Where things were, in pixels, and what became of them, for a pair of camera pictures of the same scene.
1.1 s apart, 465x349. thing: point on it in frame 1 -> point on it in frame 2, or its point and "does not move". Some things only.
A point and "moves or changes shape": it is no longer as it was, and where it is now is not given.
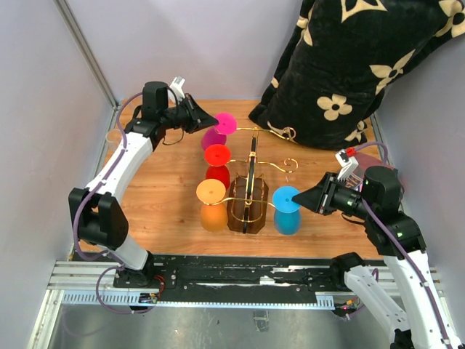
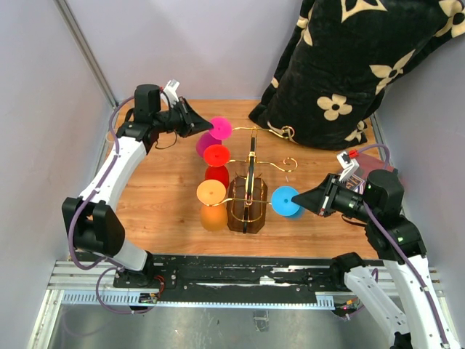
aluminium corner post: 70,17 does not move
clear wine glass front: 112,138 does not move
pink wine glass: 217,135 moves or changes shape
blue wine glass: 287,214 moves or changes shape
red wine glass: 217,155 does not move
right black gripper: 318,198 does not move
